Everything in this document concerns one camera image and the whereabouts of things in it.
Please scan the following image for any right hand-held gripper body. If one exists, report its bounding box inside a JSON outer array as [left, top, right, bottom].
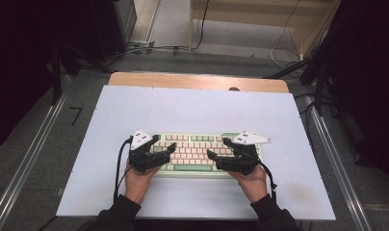
[[216, 131, 272, 176]]

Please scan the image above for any wooden shelf unit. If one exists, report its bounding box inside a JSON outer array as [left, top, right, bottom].
[[188, 0, 341, 61]]

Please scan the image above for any white board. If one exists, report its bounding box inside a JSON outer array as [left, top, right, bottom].
[[56, 85, 337, 222]]

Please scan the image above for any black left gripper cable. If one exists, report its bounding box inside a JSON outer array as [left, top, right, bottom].
[[114, 137, 134, 203]]

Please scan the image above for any aluminium floor rail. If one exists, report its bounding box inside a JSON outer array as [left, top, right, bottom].
[[0, 90, 70, 231], [302, 95, 375, 231]]

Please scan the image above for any dark curtain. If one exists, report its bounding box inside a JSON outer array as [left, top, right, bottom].
[[324, 0, 389, 193], [0, 0, 99, 153]]

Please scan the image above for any white cable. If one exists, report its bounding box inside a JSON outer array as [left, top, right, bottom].
[[269, 0, 303, 70]]

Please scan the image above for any black tripod stand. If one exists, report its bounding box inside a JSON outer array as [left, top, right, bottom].
[[263, 56, 332, 116]]

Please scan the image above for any person's right hand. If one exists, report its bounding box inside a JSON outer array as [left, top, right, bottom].
[[228, 167, 268, 204]]

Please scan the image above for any green and pink keyboard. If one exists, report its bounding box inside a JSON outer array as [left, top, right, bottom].
[[150, 131, 264, 179]]

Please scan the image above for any black metal stand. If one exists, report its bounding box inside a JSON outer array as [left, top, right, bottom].
[[50, 47, 64, 106]]

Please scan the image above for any wooden table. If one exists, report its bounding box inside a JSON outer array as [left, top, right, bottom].
[[108, 71, 291, 94]]

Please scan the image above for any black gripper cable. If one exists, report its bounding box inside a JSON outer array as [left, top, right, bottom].
[[114, 137, 134, 203], [257, 159, 278, 202]]

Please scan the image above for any black hanging cable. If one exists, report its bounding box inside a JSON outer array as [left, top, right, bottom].
[[194, 0, 211, 51]]

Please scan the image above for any black floor cable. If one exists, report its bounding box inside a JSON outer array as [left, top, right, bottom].
[[99, 40, 196, 66]]

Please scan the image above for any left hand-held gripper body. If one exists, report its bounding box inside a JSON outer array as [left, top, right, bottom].
[[128, 129, 167, 173]]

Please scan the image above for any person's left hand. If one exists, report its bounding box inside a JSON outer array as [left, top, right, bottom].
[[124, 163, 163, 205]]

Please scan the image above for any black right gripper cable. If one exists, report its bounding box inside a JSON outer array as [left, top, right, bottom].
[[257, 159, 278, 202]]

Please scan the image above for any black cabinet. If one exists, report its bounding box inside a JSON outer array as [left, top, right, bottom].
[[90, 0, 138, 62]]

